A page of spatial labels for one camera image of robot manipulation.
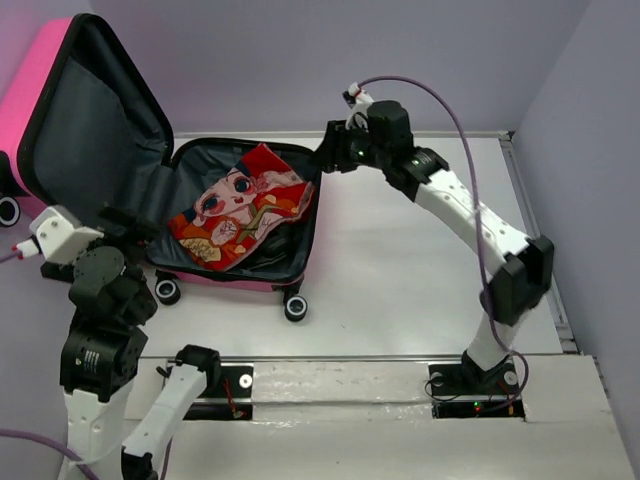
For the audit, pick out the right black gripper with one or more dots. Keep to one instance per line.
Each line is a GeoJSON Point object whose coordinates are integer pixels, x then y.
{"type": "Point", "coordinates": [332, 148]}

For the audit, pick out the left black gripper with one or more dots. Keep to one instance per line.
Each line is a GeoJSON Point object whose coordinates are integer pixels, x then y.
{"type": "Point", "coordinates": [139, 231]}

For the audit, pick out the pink hard-shell suitcase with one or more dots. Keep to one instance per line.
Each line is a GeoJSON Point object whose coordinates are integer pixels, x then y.
{"type": "Point", "coordinates": [81, 128]}

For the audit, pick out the red cartoon girl cloth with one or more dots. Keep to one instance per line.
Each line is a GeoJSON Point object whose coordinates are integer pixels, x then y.
{"type": "Point", "coordinates": [234, 216]}

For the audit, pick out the black headphones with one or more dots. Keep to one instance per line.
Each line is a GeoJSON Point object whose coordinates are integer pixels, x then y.
{"type": "Point", "coordinates": [276, 247]}

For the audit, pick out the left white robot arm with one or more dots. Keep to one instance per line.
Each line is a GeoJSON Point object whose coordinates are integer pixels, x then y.
{"type": "Point", "coordinates": [99, 361]}

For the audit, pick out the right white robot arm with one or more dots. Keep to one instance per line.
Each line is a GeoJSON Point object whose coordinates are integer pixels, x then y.
{"type": "Point", "coordinates": [515, 268]}

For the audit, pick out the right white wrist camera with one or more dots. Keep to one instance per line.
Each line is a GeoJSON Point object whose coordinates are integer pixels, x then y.
{"type": "Point", "coordinates": [359, 101]}

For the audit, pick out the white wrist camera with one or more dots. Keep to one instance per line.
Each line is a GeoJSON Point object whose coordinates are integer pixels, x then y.
{"type": "Point", "coordinates": [58, 236]}
{"type": "Point", "coordinates": [359, 101]}

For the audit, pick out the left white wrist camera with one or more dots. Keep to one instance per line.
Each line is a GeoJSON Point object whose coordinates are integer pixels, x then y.
{"type": "Point", "coordinates": [58, 236]}

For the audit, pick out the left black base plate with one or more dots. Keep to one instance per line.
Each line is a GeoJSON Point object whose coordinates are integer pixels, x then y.
{"type": "Point", "coordinates": [230, 400]}

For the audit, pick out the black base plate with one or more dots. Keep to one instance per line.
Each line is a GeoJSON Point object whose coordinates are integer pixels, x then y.
{"type": "Point", "coordinates": [455, 397]}
{"type": "Point", "coordinates": [230, 400]}

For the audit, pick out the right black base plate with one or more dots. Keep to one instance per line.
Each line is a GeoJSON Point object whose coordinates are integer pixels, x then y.
{"type": "Point", "coordinates": [455, 397]}

